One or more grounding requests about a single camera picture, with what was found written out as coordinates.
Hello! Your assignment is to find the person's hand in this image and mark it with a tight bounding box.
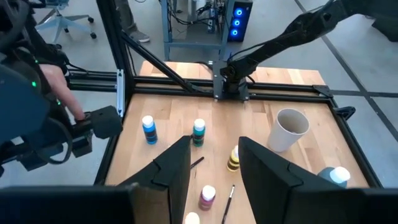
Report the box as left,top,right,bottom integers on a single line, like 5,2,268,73
39,63,86,121

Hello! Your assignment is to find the white office chair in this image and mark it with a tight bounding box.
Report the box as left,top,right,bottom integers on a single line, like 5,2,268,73
35,0,98,44

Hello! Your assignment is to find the tall grey paint bottle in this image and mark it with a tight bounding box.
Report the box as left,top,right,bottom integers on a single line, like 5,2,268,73
317,166,351,189

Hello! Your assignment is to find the magenta paint bottle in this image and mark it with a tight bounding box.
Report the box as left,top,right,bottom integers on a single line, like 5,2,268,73
198,184,217,212

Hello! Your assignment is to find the person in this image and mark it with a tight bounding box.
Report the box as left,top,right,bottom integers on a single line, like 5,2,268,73
116,0,151,44

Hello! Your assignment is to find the computer tower with blue fans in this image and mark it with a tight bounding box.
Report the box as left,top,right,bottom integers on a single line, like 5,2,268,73
226,0,254,43

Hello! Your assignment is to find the silver frame bracket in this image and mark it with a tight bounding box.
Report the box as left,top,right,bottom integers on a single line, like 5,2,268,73
116,68,125,118

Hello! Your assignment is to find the yellow paint bottle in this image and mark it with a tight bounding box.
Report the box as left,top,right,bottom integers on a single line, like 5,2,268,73
226,145,240,173
184,212,201,224

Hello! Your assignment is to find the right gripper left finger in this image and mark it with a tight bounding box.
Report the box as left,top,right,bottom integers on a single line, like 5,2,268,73
119,136,192,224

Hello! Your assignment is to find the black paint brush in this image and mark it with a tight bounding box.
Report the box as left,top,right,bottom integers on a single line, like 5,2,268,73
190,156,205,170
221,184,236,224

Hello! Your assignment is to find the white paper cup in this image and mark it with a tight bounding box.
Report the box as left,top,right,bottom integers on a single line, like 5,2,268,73
266,108,311,153

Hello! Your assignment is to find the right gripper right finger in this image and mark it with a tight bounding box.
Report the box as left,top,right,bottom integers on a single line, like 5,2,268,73
238,136,346,224

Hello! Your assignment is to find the grey metal cart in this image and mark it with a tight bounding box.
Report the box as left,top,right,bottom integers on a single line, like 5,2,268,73
160,0,233,62

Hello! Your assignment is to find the green paint bottle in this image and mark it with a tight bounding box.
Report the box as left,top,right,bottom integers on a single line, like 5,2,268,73
192,118,206,148

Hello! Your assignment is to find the blue paint bottle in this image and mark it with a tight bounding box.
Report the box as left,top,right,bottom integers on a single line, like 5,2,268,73
141,114,159,146

